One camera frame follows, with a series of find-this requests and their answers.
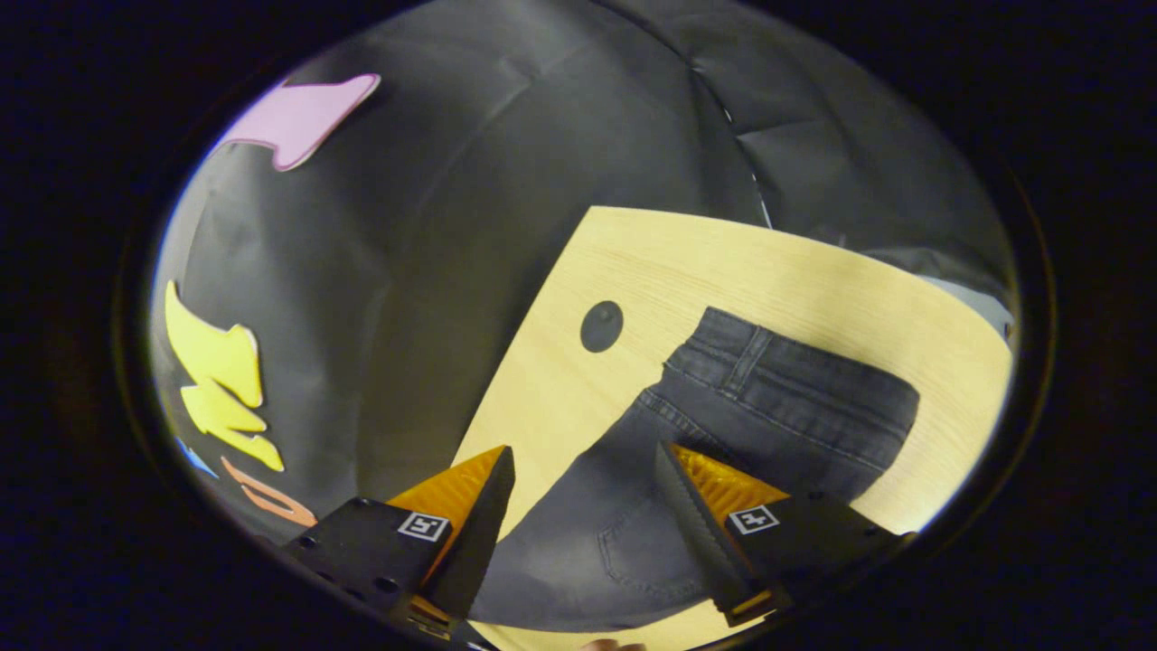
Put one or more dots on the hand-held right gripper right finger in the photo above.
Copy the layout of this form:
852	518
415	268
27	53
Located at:
700	542

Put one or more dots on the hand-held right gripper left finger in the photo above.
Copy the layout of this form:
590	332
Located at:
479	542

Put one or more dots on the dark grey jeans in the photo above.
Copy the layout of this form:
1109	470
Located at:
786	398

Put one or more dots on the black round table grommet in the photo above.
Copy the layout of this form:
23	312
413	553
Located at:
601	326

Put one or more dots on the black backdrop cloth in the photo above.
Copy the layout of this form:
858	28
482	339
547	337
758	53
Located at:
452	226

